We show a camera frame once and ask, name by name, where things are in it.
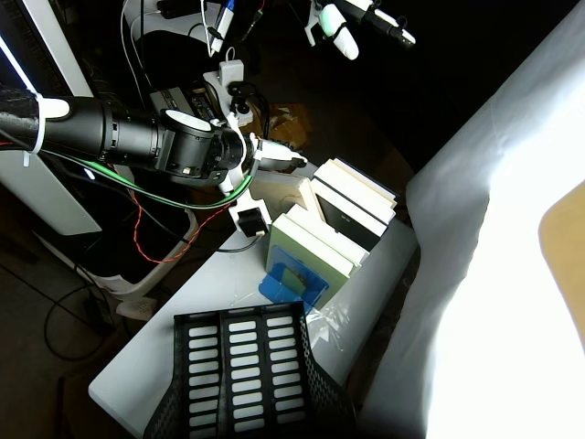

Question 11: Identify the cream yellow hardcover book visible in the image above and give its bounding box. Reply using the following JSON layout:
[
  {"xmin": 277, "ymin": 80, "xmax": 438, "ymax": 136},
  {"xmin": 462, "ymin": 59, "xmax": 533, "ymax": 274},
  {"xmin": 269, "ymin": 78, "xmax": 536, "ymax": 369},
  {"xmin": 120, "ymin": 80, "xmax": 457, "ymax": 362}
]
[{"xmin": 322, "ymin": 159, "xmax": 398, "ymax": 205}]

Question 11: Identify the black Century book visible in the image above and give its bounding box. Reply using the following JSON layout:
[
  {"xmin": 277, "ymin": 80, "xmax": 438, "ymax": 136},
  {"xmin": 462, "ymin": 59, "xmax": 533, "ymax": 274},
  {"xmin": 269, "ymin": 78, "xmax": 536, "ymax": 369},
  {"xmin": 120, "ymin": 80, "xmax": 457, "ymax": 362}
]
[{"xmin": 331, "ymin": 156, "xmax": 397, "ymax": 196}]

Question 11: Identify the brown cardboard box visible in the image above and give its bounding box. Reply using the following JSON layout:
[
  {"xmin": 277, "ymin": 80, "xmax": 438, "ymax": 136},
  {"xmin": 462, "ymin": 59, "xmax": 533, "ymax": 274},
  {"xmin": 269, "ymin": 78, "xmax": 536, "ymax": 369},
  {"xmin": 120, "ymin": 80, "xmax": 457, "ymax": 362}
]
[{"xmin": 267, "ymin": 102, "xmax": 316, "ymax": 150}]

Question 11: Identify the pale green book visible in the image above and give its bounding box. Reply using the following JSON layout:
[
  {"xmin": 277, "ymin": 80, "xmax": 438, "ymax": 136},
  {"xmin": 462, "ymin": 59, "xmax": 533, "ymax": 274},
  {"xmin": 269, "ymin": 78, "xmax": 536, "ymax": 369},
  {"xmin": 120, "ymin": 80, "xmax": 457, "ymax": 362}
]
[{"xmin": 263, "ymin": 213, "xmax": 362, "ymax": 311}]

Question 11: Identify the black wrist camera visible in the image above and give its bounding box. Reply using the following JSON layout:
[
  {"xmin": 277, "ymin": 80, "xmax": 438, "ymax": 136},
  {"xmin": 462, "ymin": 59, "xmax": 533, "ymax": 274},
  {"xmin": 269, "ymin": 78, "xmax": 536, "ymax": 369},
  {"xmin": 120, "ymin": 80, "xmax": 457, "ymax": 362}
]
[{"xmin": 237, "ymin": 208, "xmax": 269, "ymax": 239}]

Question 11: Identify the black floor cable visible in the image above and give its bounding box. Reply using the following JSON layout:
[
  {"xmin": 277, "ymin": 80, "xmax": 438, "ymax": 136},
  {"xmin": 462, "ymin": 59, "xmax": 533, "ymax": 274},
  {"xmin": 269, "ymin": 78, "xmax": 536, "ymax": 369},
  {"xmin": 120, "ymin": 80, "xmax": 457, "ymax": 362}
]
[{"xmin": 43, "ymin": 262, "xmax": 122, "ymax": 362}]

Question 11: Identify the black book with white label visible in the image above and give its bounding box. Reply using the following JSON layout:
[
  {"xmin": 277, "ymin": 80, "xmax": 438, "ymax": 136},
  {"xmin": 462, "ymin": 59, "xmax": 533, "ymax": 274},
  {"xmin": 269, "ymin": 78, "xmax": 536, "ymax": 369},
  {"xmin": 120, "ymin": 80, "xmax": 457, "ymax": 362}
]
[{"xmin": 285, "ymin": 203, "xmax": 372, "ymax": 271}]

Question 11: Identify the clear plastic film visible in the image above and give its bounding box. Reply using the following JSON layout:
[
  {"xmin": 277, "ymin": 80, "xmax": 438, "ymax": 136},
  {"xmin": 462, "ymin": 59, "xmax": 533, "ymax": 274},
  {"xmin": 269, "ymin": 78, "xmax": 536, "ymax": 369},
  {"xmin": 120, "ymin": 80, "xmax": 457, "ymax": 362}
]
[{"xmin": 230, "ymin": 292, "xmax": 351, "ymax": 353}]

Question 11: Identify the white backdrop sheet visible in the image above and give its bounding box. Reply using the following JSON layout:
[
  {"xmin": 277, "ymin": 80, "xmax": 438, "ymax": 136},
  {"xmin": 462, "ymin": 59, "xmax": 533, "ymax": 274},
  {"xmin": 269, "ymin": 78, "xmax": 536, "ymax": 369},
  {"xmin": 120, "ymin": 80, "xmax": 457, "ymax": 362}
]
[{"xmin": 358, "ymin": 0, "xmax": 585, "ymax": 439}]

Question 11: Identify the white waste bin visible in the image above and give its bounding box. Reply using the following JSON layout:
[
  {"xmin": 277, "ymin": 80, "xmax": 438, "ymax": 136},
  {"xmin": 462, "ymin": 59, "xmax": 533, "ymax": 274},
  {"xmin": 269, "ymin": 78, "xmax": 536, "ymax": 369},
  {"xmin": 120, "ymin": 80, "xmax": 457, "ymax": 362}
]
[{"xmin": 84, "ymin": 208, "xmax": 200, "ymax": 296}]

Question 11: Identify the tan wooden board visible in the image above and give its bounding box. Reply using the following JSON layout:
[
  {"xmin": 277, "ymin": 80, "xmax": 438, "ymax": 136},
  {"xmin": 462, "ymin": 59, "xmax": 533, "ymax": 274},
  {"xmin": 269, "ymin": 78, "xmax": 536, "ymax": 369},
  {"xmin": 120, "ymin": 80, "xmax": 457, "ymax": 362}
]
[{"xmin": 537, "ymin": 180, "xmax": 585, "ymax": 330}]

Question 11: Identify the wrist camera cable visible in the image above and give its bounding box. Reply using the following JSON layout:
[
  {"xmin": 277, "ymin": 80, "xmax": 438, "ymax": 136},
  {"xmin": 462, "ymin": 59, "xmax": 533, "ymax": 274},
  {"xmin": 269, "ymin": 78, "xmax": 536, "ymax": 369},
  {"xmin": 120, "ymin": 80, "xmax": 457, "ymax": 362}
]
[{"xmin": 214, "ymin": 235, "xmax": 264, "ymax": 255}]

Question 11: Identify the white plug cable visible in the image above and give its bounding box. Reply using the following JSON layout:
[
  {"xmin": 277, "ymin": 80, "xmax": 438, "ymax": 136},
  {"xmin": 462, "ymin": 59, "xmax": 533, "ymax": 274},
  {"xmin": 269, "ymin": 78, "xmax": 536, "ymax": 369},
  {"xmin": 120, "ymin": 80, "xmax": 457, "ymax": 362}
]
[{"xmin": 207, "ymin": 0, "xmax": 237, "ymax": 57}]

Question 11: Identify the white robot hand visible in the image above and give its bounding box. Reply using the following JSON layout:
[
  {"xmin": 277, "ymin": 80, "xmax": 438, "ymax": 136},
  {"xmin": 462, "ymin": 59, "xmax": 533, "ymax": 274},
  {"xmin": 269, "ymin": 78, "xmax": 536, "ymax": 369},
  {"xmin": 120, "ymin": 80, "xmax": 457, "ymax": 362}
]
[
  {"xmin": 318, "ymin": 0, "xmax": 417, "ymax": 60},
  {"xmin": 251, "ymin": 136, "xmax": 308, "ymax": 175}
]

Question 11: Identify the beige kraft cover book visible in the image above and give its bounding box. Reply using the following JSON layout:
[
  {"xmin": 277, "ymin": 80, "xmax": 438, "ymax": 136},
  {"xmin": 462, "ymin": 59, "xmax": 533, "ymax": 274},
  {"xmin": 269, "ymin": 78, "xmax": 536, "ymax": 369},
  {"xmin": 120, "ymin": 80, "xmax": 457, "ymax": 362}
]
[{"xmin": 250, "ymin": 172, "xmax": 324, "ymax": 226}]

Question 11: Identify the black three-slot file rack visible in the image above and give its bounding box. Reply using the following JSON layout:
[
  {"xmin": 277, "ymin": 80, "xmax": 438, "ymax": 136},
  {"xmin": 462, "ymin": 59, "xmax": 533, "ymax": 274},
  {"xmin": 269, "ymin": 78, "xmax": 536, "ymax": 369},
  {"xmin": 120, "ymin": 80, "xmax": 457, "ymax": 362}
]
[{"xmin": 144, "ymin": 301, "xmax": 362, "ymax": 439}]

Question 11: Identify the green cable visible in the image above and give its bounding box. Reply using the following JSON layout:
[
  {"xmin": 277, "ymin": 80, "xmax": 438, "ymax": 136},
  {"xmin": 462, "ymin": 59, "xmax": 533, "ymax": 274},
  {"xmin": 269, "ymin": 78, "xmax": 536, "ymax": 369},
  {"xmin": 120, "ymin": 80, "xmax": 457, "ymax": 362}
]
[{"xmin": 43, "ymin": 153, "xmax": 255, "ymax": 212}]

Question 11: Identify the red twisted cable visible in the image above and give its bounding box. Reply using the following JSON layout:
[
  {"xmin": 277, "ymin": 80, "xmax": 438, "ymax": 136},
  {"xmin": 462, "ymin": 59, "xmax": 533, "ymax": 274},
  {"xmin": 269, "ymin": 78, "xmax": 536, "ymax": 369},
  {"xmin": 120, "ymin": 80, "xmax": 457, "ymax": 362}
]
[{"xmin": 132, "ymin": 194, "xmax": 237, "ymax": 264}]

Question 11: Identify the white power adapter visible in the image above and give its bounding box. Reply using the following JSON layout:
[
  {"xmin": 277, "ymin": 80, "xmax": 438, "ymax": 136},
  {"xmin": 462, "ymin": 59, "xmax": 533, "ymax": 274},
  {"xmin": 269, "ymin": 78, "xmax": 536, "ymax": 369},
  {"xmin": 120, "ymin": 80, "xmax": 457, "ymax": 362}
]
[{"xmin": 218, "ymin": 45, "xmax": 247, "ymax": 86}]

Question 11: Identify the black Let It Be book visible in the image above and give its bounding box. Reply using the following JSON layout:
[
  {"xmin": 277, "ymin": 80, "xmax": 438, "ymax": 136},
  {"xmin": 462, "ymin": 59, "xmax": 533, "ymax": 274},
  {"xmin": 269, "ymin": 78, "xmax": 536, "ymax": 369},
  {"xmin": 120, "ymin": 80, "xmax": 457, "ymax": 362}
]
[{"xmin": 310, "ymin": 178, "xmax": 395, "ymax": 252}]

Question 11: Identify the blue metal bookend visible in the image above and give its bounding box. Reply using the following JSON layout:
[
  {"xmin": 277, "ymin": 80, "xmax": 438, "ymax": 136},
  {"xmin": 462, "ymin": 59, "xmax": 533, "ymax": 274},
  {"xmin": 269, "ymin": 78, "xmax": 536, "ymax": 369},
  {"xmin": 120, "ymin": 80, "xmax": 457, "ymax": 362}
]
[{"xmin": 258, "ymin": 244, "xmax": 331, "ymax": 317}]

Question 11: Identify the white mount with black camera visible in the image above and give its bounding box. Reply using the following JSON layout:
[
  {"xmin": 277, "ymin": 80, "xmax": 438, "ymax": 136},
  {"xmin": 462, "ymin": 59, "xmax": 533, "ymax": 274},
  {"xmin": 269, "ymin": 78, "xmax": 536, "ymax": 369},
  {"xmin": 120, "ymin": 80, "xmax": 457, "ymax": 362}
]
[{"xmin": 202, "ymin": 68, "xmax": 271, "ymax": 128}]

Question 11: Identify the white robot body column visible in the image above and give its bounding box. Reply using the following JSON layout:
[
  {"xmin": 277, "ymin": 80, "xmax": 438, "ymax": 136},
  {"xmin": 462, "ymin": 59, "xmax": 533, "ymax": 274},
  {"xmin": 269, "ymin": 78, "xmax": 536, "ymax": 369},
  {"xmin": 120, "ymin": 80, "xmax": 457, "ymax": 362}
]
[{"xmin": 0, "ymin": 0, "xmax": 104, "ymax": 237}]

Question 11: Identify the grey electronics box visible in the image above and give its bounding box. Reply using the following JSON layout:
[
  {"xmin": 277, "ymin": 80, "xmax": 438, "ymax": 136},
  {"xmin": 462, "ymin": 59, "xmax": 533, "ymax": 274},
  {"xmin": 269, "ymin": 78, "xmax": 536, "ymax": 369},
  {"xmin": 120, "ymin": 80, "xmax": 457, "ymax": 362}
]
[{"xmin": 149, "ymin": 87, "xmax": 216, "ymax": 121}]

